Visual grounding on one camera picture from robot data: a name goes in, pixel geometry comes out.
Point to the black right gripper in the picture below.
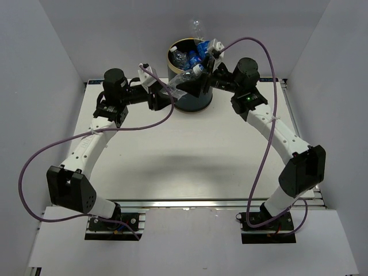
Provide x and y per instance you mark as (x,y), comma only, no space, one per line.
(194,86)

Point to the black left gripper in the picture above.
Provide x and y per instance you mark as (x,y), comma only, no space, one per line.
(160,101)

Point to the clear bottle blue label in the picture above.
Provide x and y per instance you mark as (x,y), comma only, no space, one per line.
(179,59)

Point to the clear unlabelled plastic bottle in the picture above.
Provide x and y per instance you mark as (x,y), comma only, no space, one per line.
(197,30)

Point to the pepsi label clear bottle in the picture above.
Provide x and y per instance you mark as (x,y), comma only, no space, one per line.
(194,58)

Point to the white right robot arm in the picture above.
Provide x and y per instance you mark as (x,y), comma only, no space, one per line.
(304,164)

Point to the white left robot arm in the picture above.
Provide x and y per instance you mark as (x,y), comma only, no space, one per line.
(69,183)

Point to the dark blue gold-rimmed bin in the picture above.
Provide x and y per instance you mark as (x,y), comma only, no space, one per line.
(187,103)

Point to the blue corner sticker right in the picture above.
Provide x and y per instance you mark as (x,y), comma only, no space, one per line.
(268,80)

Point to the blue corner sticker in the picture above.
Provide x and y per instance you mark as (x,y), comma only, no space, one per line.
(95,82)
(268,80)

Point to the blue corner sticker left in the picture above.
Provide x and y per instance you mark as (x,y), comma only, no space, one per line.
(95,82)

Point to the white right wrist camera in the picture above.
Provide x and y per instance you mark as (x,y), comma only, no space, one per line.
(215,48)

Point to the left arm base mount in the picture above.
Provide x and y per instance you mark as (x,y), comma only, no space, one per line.
(128,226)

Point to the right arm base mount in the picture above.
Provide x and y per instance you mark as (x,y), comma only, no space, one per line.
(276,232)

